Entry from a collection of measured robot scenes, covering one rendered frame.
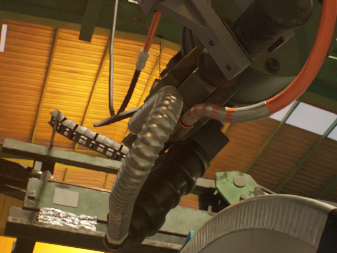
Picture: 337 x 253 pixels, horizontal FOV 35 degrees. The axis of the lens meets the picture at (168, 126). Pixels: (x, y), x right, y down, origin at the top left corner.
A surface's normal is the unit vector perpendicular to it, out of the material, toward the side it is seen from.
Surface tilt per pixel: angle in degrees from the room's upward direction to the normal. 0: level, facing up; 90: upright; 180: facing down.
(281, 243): 90
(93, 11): 180
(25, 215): 90
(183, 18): 150
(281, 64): 115
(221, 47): 129
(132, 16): 180
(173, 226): 90
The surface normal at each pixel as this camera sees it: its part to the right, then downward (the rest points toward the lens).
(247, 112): -0.37, -0.12
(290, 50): 0.28, -0.25
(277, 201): -0.95, -0.18
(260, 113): -0.22, 0.37
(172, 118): 0.54, 0.21
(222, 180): 0.15, -0.65
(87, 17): 0.00, 0.75
